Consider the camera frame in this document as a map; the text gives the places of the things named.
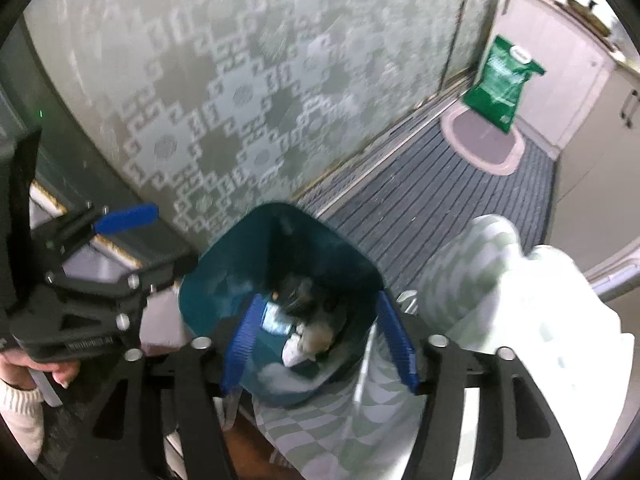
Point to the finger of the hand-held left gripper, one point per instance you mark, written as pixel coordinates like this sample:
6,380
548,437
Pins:
150,275
125,220

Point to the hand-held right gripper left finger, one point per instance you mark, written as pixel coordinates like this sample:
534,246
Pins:
245,345

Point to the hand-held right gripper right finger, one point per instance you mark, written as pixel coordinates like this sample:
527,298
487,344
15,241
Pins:
397,345

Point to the white paper towel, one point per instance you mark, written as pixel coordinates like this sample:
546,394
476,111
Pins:
292,355

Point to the teal plastic trash bin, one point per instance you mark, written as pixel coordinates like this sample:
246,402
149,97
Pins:
235,260

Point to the person's left forearm white sleeve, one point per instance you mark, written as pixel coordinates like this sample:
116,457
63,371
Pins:
20,415

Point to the person's left hand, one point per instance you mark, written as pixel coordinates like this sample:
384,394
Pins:
55,372

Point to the dark grey fuzzy cloth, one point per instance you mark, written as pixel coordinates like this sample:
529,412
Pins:
70,425

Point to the green white checkered tablecloth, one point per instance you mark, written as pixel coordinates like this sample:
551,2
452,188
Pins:
525,335

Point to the grey striped floor mat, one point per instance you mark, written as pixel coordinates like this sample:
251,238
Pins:
425,200

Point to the wide patterned frosted glass door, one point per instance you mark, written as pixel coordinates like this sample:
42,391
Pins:
250,85

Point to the pink grey oval floor mat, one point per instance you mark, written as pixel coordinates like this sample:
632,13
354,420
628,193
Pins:
482,142

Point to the white rounded furniture piece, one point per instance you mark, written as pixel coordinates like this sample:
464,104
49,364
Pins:
617,275

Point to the green rice bag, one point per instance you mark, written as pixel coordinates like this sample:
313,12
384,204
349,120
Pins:
502,85

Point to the white cabinet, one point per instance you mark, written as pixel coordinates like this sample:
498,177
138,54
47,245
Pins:
550,60

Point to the narrow patterned frosted glass door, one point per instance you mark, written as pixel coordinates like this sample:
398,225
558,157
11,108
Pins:
475,10

